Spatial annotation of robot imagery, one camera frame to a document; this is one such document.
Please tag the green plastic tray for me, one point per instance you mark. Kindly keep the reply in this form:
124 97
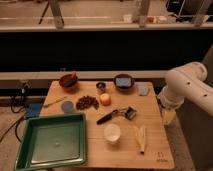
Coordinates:
53 141

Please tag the dark bowl with blue sponge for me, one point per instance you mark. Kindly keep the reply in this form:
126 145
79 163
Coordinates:
123 82

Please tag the small metal cup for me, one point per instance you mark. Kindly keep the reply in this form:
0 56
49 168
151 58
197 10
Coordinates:
101 87

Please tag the wooden stick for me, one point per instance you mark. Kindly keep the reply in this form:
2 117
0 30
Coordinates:
54 102

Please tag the red-brown bowl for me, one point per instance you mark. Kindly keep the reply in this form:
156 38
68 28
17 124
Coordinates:
68 81

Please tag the white round cup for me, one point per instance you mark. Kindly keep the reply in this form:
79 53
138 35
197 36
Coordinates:
112 133

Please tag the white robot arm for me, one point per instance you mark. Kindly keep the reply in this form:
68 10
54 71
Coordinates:
185 82

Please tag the black handled peeler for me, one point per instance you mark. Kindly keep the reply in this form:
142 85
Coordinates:
129 113

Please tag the red eraser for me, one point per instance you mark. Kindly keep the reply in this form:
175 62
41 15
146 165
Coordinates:
73 74

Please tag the blue box on floor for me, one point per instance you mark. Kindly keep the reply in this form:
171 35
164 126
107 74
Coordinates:
33 110

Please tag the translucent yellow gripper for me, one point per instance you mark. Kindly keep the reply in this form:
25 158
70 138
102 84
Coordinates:
168 115

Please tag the blue round lid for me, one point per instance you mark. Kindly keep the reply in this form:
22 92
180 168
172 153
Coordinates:
67 107

